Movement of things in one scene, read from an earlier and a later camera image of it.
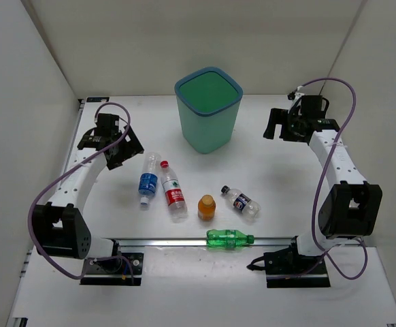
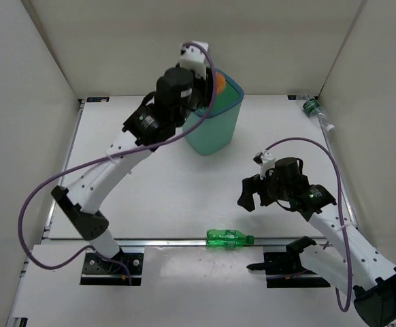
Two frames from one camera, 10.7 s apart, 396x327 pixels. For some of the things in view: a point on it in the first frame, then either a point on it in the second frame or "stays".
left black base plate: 124,269 stays
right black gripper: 279,116 → 254,184
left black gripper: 131,147 → 206,86
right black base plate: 288,269 stays
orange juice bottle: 207,208 → 220,82
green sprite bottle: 228,238 stays
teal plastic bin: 209,101 stays
